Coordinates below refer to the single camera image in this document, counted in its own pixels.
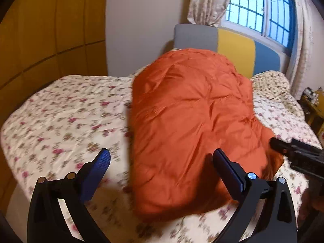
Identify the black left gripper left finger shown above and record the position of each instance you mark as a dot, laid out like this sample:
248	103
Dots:
46	222

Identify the finger of the black right gripper seen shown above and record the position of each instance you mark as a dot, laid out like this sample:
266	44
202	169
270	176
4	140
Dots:
303	157

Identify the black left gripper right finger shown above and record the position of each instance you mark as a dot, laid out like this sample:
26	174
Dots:
265	211

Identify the orange down jacket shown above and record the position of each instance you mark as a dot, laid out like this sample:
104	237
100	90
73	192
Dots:
185	105

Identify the wooden side table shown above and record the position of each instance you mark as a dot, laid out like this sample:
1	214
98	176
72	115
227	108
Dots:
313	116

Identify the clutter on side table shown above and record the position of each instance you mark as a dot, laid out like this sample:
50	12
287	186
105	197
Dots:
315	97

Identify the floral curtain right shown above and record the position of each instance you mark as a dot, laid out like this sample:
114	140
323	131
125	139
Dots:
305	68

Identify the floral curtain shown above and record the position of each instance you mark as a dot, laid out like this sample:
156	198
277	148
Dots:
207	12
305	68

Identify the floral quilt on bed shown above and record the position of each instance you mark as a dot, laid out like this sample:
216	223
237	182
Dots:
65	125

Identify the grey yellow blue headboard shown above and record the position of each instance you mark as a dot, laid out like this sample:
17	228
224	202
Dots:
249	57

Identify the window with grille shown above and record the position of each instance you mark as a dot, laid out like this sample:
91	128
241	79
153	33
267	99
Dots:
271	22

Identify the floral curtain left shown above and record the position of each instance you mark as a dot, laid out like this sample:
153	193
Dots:
207	12

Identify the wooden wardrobe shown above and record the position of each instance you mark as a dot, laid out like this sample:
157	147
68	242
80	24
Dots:
43	40

